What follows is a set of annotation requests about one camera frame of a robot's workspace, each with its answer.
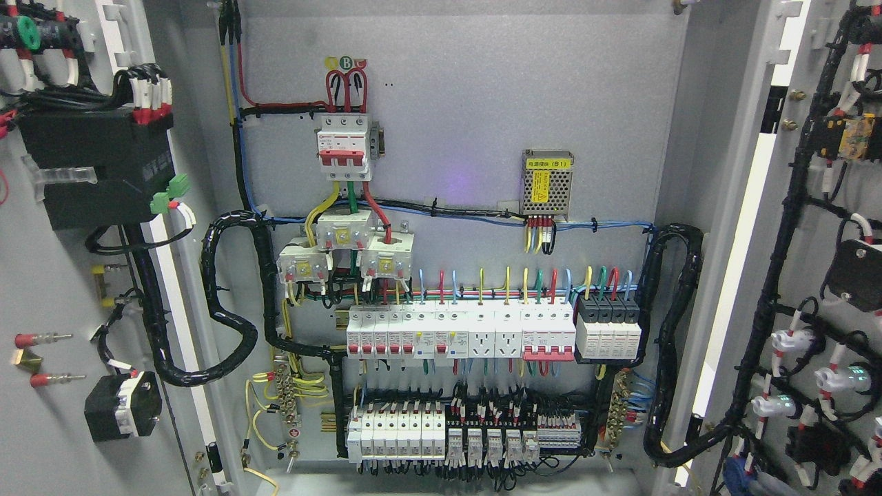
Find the metal mesh power supply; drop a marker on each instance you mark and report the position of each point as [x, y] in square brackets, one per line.
[547, 175]

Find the brass ground bar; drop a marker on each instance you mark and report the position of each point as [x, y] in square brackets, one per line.
[618, 407]
[285, 390]

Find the white socket breaker row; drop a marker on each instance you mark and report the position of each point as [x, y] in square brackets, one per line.
[442, 331]

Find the lower relay terminal row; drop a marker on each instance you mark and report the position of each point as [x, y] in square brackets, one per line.
[465, 437]

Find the red handle triple breaker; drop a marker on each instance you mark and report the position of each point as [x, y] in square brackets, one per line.
[548, 332]

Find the brass right ground bar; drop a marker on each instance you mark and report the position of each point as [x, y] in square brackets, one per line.
[618, 407]

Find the black white surge protector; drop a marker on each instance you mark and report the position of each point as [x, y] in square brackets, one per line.
[607, 332]

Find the white rotary selector switch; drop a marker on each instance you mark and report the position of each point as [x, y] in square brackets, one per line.
[121, 406]

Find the brass left ground bar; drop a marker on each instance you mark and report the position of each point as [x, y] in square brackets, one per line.
[285, 390]

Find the red main circuit breaker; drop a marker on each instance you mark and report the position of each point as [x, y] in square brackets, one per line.
[344, 147]

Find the grey cabinet door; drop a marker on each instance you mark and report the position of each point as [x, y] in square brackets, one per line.
[797, 372]
[50, 310]

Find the white current transformers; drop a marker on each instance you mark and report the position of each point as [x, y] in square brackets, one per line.
[344, 240]

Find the yellow terminal post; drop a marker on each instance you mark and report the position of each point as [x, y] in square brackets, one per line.
[109, 284]

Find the black digital power meter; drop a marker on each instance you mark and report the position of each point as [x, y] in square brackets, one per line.
[100, 168]

